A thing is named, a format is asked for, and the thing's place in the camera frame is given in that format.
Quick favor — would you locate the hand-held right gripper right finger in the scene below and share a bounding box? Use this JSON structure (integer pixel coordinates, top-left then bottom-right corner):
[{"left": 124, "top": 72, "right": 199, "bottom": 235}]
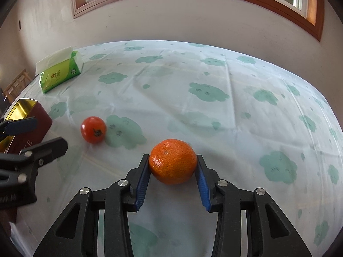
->
[{"left": 195, "top": 154, "right": 313, "bottom": 257}]

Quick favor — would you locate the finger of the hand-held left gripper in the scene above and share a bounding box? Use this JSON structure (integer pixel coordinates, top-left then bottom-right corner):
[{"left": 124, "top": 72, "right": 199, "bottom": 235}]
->
[
  {"left": 0, "top": 117, "right": 38, "bottom": 136},
  {"left": 0, "top": 137, "right": 68, "bottom": 184}
]

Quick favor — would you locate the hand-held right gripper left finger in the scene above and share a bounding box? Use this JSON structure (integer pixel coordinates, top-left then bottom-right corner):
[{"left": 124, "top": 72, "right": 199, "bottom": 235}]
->
[{"left": 33, "top": 154, "right": 150, "bottom": 257}]

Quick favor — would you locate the dark red tin box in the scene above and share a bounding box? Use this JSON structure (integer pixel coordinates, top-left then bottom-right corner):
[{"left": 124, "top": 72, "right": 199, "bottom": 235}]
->
[{"left": 0, "top": 98, "right": 53, "bottom": 156}]

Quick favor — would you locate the orange mandarin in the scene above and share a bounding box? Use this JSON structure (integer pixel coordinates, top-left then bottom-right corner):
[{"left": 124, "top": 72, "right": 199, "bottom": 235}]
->
[{"left": 149, "top": 139, "right": 198, "bottom": 185}]

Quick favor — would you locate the light wooden chair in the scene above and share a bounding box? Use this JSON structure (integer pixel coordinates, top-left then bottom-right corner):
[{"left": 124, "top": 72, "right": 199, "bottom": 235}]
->
[{"left": 2, "top": 69, "right": 33, "bottom": 103}]

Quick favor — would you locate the red tomato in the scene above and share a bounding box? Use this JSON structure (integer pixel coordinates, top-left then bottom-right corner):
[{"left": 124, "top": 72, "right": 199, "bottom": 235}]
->
[{"left": 81, "top": 116, "right": 107, "bottom": 144}]

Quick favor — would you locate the green tissue pack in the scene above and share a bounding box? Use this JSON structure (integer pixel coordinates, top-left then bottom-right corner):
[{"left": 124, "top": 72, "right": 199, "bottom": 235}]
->
[{"left": 35, "top": 46, "right": 84, "bottom": 94}]

